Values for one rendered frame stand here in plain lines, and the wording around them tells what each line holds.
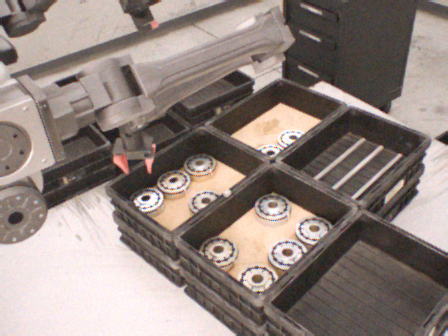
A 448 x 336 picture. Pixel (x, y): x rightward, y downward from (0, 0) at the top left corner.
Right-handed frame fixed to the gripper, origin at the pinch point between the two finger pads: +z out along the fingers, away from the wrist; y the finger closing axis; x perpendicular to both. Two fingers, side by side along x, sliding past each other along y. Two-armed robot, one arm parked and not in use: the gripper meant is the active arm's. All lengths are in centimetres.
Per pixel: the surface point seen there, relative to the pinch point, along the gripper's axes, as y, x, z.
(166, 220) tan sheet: -6.7, 5.9, 14.3
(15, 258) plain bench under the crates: 42, 7, 28
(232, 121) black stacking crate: -26.5, -35.7, 9.1
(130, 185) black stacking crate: 4.3, -3.9, 8.9
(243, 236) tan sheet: -28.8, 13.4, 14.0
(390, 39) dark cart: -114, -155, 40
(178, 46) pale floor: 19, -280, 99
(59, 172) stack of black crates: 47, -52, 43
